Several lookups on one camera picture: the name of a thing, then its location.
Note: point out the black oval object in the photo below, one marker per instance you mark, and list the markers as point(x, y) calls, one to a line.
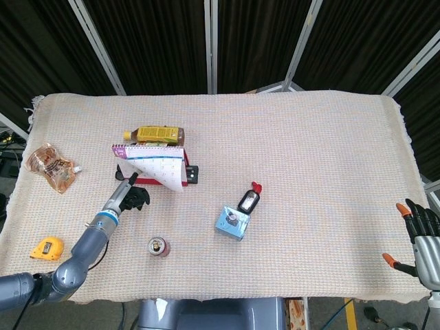
point(119, 173)

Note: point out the orange patterned cardboard box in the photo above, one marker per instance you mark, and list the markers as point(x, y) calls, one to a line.
point(297, 314)

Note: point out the white screen frame post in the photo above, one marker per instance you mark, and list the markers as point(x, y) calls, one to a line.
point(210, 44)
point(13, 125)
point(412, 65)
point(302, 44)
point(99, 51)

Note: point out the beige woven tablecloth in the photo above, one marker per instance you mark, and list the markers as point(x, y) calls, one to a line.
point(275, 137)

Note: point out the blue cardboard box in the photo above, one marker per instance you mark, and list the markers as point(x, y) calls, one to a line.
point(230, 223)

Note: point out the tea bottle yellow label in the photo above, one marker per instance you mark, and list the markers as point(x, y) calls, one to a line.
point(158, 134)

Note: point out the orange snack pouch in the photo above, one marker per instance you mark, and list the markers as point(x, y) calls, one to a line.
point(51, 166)

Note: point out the grey robot torso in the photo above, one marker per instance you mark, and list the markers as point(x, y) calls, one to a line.
point(213, 314)

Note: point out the yellow tape measure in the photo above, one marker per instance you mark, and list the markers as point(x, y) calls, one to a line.
point(46, 248)

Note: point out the black rectangular device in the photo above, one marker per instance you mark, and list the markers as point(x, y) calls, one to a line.
point(192, 174)

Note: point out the red desk calendar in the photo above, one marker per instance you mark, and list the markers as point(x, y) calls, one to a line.
point(161, 172)

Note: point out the black bottle red cap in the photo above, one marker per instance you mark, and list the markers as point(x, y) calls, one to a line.
point(249, 201)

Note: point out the red drink can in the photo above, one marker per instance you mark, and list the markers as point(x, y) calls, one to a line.
point(159, 247)

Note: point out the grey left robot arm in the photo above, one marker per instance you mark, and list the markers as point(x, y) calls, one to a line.
point(82, 244)

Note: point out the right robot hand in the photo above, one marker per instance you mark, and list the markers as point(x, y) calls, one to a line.
point(428, 254)

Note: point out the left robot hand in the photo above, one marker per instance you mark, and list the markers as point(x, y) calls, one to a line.
point(120, 196)

